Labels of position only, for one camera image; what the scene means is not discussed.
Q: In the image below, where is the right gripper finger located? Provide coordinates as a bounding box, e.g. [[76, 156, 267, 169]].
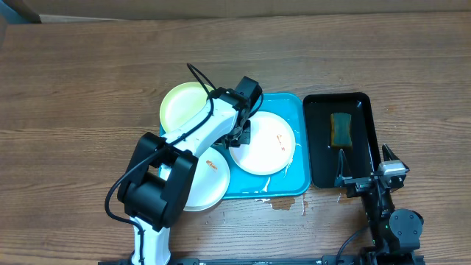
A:
[[382, 144, 399, 162], [336, 149, 352, 178]]

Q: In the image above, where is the green and yellow sponge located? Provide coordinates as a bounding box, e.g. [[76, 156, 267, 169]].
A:
[[330, 113, 353, 148]]

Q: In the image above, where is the white plate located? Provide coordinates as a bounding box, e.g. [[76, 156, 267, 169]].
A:
[[229, 111, 296, 176], [159, 145, 231, 213]]

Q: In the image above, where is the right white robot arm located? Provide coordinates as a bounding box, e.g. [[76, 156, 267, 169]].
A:
[[334, 144, 424, 264]]

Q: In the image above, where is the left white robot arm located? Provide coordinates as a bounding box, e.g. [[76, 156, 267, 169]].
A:
[[111, 77, 263, 264]]

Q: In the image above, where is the black rectangular water tray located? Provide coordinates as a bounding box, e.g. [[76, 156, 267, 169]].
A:
[[302, 92, 381, 188]]

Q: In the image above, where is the teal plastic tray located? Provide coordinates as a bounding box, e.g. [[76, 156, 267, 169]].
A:
[[157, 92, 312, 200]]

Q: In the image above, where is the yellow-green rimmed plate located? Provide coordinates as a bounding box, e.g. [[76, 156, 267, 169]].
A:
[[159, 82, 208, 133]]

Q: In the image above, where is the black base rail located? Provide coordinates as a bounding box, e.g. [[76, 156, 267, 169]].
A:
[[97, 255, 426, 265]]

